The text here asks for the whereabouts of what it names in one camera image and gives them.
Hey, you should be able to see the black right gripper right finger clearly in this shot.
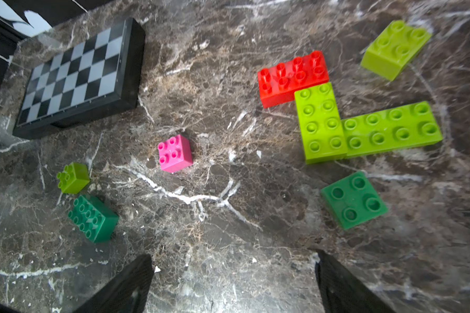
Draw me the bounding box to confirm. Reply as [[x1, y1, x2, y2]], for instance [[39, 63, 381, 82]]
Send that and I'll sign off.
[[315, 249, 394, 313]]

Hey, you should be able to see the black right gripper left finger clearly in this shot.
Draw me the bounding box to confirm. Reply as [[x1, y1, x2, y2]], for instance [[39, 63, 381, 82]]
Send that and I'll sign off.
[[75, 254, 154, 312]]

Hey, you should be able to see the dark green long lego brick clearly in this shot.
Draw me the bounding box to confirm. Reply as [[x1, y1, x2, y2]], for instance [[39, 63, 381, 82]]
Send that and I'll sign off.
[[68, 195, 120, 243]]

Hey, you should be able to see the pink lego brick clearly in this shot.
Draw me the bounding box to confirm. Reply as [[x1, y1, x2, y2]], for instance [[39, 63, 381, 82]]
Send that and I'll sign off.
[[157, 134, 193, 173]]

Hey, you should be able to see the lime lego brick long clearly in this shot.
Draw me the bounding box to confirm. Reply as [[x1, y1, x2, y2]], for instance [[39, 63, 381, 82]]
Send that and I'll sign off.
[[342, 101, 443, 159], [295, 82, 348, 164]]

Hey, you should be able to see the red lego brick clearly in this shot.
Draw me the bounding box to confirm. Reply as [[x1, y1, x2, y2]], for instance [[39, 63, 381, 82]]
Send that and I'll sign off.
[[258, 51, 329, 108]]

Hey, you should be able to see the dark green square lego brick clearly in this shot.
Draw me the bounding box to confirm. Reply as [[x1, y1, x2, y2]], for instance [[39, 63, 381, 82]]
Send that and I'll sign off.
[[321, 172, 389, 230]]

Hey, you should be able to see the black white chessboard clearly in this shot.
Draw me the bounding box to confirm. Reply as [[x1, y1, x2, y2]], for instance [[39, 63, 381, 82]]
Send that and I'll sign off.
[[13, 18, 146, 140]]

